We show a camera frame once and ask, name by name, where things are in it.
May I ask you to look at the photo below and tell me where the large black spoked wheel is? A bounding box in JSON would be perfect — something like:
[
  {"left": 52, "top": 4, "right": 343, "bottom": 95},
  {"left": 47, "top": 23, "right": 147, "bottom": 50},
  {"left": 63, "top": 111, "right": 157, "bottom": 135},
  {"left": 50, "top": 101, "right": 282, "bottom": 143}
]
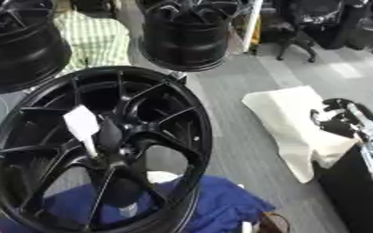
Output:
[{"left": 0, "top": 66, "right": 216, "bottom": 233}]

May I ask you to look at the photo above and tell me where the black office chair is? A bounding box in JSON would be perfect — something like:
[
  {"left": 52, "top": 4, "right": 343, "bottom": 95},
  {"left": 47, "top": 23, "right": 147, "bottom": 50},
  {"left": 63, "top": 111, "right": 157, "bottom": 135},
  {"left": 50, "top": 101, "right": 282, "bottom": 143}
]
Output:
[
  {"left": 250, "top": 0, "right": 324, "bottom": 64},
  {"left": 299, "top": 0, "right": 373, "bottom": 56}
]

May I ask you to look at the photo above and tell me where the black wheel rim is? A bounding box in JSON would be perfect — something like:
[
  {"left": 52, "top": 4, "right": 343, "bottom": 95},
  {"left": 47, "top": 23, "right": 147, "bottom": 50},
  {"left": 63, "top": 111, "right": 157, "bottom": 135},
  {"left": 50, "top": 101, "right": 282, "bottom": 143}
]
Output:
[
  {"left": 136, "top": 0, "right": 241, "bottom": 73},
  {"left": 0, "top": 0, "right": 74, "bottom": 96}
]

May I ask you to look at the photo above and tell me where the white upright board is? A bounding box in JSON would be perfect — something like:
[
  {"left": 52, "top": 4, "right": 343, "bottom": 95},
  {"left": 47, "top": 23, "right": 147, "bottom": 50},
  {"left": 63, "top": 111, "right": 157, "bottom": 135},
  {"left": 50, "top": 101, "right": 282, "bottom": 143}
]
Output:
[{"left": 240, "top": 0, "right": 265, "bottom": 53}]

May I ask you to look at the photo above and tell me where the table with green checked cloth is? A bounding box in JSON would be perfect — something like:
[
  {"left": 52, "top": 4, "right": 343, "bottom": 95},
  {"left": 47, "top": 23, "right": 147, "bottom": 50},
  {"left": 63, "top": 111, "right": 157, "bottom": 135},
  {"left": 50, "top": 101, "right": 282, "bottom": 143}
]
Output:
[{"left": 51, "top": 9, "right": 135, "bottom": 76}]

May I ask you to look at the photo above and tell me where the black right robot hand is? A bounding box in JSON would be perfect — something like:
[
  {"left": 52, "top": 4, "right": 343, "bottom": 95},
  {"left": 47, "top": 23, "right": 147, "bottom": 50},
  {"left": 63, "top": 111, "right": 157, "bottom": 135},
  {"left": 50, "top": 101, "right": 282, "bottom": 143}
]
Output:
[{"left": 308, "top": 97, "right": 373, "bottom": 141}]

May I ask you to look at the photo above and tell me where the white cloth bag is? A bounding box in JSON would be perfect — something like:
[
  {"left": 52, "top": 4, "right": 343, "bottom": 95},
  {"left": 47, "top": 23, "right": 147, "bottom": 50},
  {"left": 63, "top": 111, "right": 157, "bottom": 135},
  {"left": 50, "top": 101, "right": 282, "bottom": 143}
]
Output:
[{"left": 240, "top": 86, "right": 362, "bottom": 185}]

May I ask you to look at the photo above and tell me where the white pin with flat head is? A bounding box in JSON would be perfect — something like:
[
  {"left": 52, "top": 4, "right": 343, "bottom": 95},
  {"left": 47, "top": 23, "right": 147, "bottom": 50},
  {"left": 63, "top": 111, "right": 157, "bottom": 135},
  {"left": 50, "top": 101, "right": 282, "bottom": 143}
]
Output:
[{"left": 60, "top": 105, "right": 101, "bottom": 158}]

